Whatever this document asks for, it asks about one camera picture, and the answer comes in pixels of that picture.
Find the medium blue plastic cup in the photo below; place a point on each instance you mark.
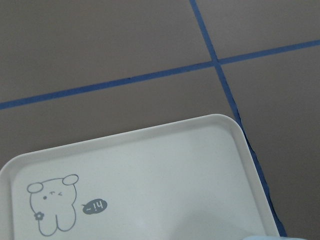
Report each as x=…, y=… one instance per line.
x=266, y=237

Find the cream serving tray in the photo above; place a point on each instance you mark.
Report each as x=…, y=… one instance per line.
x=193, y=179

